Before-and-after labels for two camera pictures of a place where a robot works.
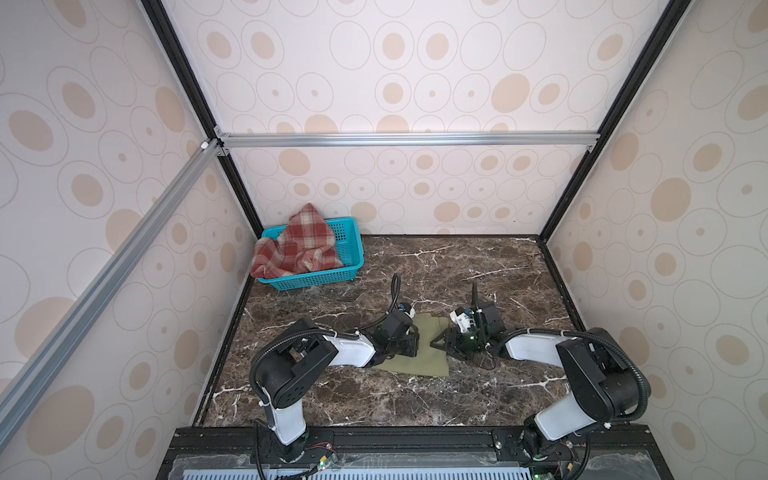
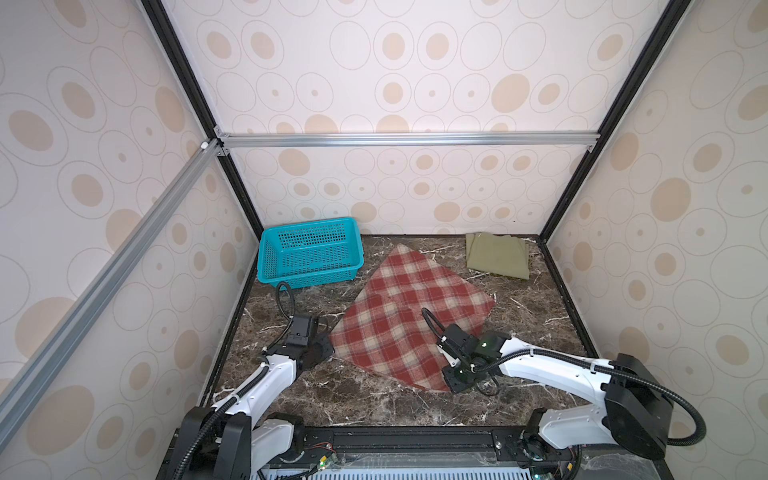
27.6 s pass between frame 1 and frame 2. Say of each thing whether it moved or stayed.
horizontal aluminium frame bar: stayed
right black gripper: moved
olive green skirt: moved
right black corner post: stayed
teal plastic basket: stayed
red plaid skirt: moved
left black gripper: moved
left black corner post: stayed
